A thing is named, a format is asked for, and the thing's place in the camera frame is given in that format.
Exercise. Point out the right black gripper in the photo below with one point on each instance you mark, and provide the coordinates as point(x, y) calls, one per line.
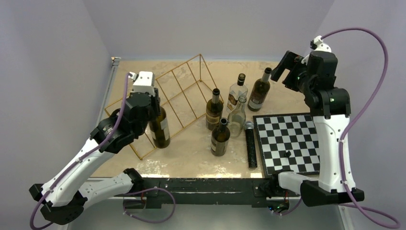
point(290, 61)

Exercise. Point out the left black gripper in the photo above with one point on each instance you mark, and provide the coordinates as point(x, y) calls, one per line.
point(155, 102)

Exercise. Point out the dark wine bottle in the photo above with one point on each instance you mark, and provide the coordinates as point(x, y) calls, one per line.
point(220, 138)
point(160, 130)
point(260, 90)

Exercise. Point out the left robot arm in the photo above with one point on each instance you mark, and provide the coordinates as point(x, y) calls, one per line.
point(63, 198)

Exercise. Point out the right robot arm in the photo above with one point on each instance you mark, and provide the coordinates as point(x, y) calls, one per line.
point(330, 110)

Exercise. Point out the clear whisky bottle black cap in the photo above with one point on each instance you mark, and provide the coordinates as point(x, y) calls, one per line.
point(235, 91)

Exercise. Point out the green wine bottle silver neck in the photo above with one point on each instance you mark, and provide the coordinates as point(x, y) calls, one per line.
point(214, 110)

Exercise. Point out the clear empty glass bottle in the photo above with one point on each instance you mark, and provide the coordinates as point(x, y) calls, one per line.
point(237, 117)

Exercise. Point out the black microphone silver head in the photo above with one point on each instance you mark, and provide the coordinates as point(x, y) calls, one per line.
point(250, 143)

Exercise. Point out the black white chessboard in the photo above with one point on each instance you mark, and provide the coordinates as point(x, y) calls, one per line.
point(296, 133)

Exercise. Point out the black chess piece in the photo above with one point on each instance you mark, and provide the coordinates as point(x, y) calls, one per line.
point(287, 154)

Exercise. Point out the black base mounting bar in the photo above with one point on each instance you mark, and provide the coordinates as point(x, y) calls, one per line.
point(255, 192)

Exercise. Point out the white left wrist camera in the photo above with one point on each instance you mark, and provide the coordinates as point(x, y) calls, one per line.
point(143, 82)

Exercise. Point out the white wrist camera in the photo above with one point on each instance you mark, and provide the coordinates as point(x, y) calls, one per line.
point(143, 82)
point(317, 44)

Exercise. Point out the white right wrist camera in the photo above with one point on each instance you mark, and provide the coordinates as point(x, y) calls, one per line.
point(317, 44)

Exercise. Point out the gold wire wine rack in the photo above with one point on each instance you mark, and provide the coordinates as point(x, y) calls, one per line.
point(184, 88)

